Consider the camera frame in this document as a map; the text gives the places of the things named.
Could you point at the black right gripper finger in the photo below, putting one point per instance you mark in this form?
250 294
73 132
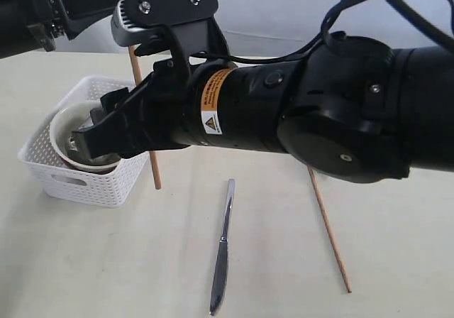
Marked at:
108 103
120 132

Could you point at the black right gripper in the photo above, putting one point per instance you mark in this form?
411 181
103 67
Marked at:
220 105

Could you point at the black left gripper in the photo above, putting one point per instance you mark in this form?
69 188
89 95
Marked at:
28 25

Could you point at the brown wooden chopstick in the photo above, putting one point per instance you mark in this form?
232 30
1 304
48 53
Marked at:
138 79
329 230

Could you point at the white woven plastic basket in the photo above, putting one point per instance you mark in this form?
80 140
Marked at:
63 182

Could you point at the steel fork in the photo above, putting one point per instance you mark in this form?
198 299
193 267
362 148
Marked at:
221 266

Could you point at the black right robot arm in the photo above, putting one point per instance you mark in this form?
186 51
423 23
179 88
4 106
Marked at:
370 114

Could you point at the white ceramic bowl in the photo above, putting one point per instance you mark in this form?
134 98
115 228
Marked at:
59 127

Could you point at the shiny steel cup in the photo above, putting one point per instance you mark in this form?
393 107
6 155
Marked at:
73 150

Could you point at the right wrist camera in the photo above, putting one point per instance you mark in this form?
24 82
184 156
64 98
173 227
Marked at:
186 26

